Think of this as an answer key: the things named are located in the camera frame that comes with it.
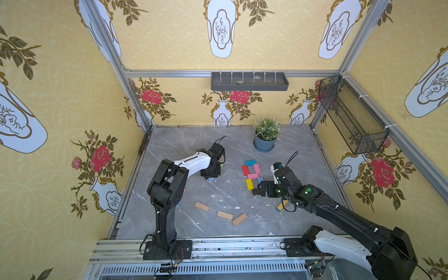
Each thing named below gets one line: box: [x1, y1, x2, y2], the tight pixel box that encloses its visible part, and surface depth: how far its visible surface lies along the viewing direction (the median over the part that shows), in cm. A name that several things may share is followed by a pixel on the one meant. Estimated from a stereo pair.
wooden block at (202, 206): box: [193, 200, 210, 213], surface depth 87 cm
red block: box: [241, 165, 251, 177], surface depth 102 cm
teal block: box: [244, 159, 257, 167], surface depth 105 cm
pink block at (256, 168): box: [253, 163, 261, 174], surface depth 102 cm
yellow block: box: [245, 178, 254, 191], surface depth 94 cm
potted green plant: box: [253, 116, 282, 152], surface depth 100 cm
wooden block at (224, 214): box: [216, 210, 234, 222], surface depth 85 cm
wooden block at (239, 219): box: [232, 212, 248, 227], surface depth 83 cm
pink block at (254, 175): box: [247, 172, 259, 180], surface depth 98 cm
